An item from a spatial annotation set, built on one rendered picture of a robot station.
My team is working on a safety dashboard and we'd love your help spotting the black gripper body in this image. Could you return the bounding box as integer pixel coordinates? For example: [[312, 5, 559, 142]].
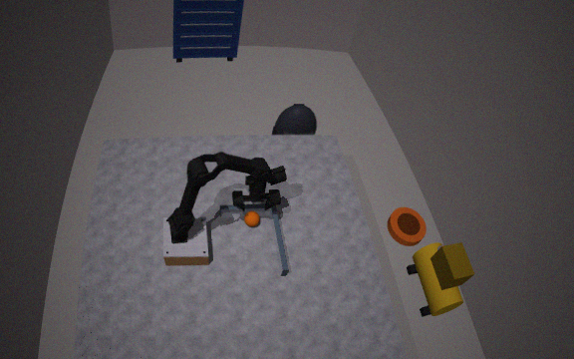
[[232, 187, 281, 206]]

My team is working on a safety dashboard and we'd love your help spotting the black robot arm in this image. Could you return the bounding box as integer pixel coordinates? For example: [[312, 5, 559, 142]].
[[167, 152, 287, 243]]

